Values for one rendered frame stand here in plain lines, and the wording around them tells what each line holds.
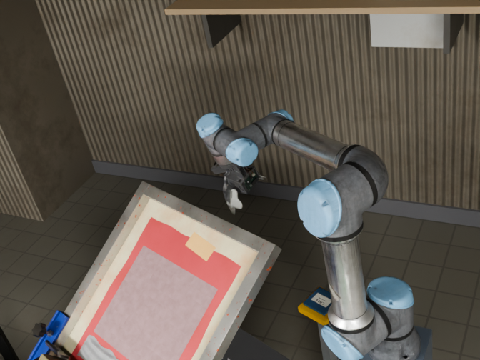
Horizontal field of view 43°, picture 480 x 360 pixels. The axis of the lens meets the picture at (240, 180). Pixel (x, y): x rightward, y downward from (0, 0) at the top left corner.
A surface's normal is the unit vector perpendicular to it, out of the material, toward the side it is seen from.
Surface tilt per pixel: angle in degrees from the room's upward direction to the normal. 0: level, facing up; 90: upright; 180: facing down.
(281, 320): 0
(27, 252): 0
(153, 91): 90
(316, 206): 84
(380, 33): 90
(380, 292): 8
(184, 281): 32
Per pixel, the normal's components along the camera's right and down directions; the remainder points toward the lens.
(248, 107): -0.43, 0.57
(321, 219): -0.83, 0.33
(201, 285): -0.51, -0.42
